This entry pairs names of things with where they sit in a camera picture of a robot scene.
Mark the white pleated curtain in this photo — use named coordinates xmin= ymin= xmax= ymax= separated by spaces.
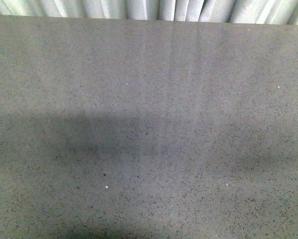
xmin=0 ymin=0 xmax=298 ymax=25

